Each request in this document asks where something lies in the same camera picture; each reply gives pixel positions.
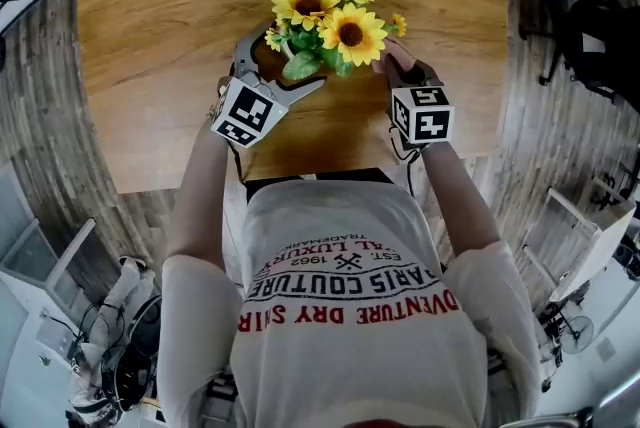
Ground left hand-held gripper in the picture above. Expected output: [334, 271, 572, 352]
[210, 23, 329, 150]

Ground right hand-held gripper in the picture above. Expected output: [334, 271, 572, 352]
[383, 56, 456, 145]

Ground pink cloth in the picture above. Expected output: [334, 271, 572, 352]
[372, 38, 417, 77]

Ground sunflower bouquet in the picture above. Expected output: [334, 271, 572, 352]
[264, 0, 409, 82]

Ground person's right forearm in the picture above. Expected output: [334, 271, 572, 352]
[419, 140, 501, 262]

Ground person's left forearm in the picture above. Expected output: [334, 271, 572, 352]
[167, 118, 236, 270]

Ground person's left hand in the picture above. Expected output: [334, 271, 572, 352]
[208, 76, 229, 120]

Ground person's black trousers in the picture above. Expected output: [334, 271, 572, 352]
[244, 167, 401, 197]

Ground black office chair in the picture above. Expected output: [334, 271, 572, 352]
[519, 0, 640, 105]

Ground person's white printed shirt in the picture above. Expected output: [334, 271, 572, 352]
[157, 178, 544, 428]

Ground white glass cabinet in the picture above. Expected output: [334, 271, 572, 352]
[0, 165, 96, 317]

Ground small floor fan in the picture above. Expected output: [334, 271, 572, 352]
[553, 313, 596, 356]

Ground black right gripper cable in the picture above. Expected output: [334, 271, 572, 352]
[388, 125, 426, 197]

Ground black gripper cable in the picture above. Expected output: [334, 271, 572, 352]
[388, 125, 426, 197]
[227, 143, 249, 187]

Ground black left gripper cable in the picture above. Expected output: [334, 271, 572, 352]
[227, 143, 249, 187]

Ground white desk frame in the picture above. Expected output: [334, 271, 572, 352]
[524, 188, 639, 302]

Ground grey backpack strap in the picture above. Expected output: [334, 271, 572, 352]
[484, 348, 516, 392]
[204, 365, 236, 428]

